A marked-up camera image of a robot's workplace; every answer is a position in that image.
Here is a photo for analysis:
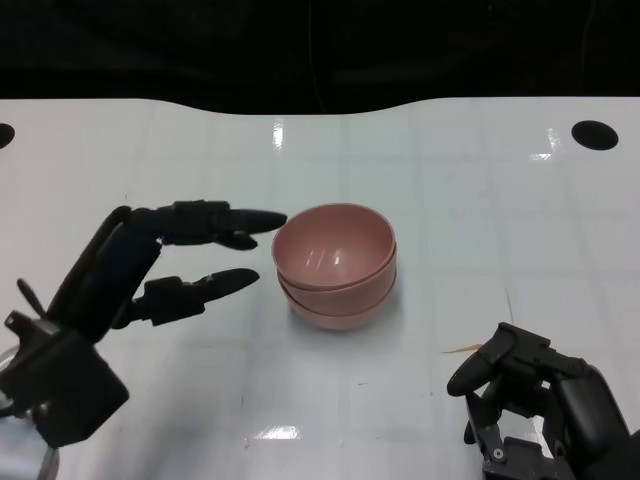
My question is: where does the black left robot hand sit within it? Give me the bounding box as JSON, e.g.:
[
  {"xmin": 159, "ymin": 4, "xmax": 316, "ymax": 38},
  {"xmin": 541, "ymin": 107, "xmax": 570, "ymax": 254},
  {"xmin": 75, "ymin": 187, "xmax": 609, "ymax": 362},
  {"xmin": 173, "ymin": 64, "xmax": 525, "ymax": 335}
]
[{"xmin": 47, "ymin": 199, "xmax": 289, "ymax": 344}]

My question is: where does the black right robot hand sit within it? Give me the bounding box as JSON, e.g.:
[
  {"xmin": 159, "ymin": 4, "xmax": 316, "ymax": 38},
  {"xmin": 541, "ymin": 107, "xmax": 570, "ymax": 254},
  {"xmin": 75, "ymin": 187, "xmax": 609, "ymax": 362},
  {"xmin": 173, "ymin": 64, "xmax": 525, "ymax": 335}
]
[{"xmin": 446, "ymin": 322, "xmax": 634, "ymax": 480}]

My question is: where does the pink plastic bowl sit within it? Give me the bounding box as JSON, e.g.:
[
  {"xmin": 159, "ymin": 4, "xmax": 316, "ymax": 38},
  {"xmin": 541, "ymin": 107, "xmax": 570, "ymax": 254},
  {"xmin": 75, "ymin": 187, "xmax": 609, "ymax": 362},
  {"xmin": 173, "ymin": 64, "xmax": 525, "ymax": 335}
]
[
  {"xmin": 276, "ymin": 249, "xmax": 399, "ymax": 307},
  {"xmin": 272, "ymin": 202, "xmax": 398, "ymax": 292},
  {"xmin": 279, "ymin": 269, "xmax": 399, "ymax": 332}
]

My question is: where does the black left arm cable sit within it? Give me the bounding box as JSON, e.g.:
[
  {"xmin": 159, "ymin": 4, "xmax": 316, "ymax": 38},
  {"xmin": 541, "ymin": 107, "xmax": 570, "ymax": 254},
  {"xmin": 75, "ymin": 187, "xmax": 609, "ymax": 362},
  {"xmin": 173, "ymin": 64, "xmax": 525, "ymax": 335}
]
[{"xmin": 17, "ymin": 277, "xmax": 50, "ymax": 320}]

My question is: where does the black left wrist camera housing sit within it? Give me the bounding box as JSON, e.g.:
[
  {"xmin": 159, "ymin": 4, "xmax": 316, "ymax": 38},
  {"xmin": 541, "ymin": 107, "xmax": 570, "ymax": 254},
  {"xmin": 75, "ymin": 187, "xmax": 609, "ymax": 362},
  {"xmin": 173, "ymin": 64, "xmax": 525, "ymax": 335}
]
[{"xmin": 0, "ymin": 309, "xmax": 131, "ymax": 449}]

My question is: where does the thin hanging background cable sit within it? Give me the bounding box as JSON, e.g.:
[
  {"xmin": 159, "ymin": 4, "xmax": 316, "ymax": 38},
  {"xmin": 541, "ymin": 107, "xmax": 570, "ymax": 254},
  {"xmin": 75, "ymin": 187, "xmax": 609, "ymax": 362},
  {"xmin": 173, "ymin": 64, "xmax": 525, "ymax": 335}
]
[{"xmin": 307, "ymin": 0, "xmax": 329, "ymax": 115}]

